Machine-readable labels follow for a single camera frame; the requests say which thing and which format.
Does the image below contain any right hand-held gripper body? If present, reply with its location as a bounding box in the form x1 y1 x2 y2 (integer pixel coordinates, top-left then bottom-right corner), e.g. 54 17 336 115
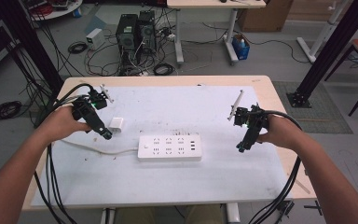
227 89 270 142

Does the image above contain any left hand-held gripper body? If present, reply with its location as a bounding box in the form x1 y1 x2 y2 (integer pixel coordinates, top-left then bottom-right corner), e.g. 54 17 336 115
72 83 115 128

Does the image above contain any white power adapter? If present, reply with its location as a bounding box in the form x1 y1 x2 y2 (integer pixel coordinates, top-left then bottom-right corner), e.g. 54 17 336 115
107 117 125 134

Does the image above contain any person's left hand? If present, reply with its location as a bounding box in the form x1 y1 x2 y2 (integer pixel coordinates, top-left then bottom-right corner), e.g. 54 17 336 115
37 105 93 143

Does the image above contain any person's right hand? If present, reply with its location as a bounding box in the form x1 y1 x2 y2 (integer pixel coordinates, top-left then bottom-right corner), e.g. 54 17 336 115
256 115 305 150

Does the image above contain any white power strip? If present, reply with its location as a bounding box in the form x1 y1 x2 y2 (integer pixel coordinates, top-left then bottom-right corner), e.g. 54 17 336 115
137 133 203 162

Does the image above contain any grey floor mat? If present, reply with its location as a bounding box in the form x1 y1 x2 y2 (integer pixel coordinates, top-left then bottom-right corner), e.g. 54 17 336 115
271 81 354 135

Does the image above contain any white box device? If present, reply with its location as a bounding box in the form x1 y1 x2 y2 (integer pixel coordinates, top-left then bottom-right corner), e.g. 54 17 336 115
85 27 106 50

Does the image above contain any large black computer tower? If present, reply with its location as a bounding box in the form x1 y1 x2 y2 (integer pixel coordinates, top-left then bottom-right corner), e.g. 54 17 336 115
115 13 140 64

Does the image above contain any wooden table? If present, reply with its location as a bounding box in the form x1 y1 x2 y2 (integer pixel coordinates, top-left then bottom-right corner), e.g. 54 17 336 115
21 75 318 224

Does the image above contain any white table mat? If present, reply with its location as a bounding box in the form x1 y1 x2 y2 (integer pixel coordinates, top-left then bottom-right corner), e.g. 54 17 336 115
31 85 293 208

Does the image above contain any slim black computer tower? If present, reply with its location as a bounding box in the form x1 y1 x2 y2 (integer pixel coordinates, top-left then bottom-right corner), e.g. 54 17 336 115
137 10 158 54

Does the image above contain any round white table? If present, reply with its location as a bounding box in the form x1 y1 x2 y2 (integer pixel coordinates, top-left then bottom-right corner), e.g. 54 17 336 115
21 0 84 22

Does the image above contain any cardboard box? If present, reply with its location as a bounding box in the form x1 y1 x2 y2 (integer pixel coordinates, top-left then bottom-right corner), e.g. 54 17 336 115
236 0 295 33

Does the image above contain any white metal stand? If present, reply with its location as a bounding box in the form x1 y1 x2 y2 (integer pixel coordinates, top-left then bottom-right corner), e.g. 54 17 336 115
296 0 351 64

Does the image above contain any white-legged desk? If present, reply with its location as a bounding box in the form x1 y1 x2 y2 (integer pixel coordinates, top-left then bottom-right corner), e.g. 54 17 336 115
166 0 267 66

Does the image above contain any white power strip cable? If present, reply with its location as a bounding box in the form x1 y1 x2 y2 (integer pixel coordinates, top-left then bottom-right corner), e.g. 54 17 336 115
60 139 140 156

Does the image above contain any black right gripper cable bundle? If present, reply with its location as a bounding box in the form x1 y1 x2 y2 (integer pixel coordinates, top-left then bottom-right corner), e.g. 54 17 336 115
248 110 304 224

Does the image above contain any black gripper cable bundle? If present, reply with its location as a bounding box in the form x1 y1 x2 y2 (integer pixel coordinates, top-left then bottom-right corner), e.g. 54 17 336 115
32 82 95 224
248 110 304 224

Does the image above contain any small black cable coil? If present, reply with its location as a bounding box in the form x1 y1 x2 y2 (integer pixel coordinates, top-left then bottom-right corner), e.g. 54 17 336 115
67 41 89 55

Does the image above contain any black left gripper cable bundle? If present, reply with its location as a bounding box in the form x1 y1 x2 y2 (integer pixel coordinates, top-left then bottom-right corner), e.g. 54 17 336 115
32 82 95 224

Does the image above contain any black metal post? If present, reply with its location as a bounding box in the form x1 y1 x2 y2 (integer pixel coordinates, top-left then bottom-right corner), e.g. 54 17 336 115
0 0 65 94
286 0 358 109

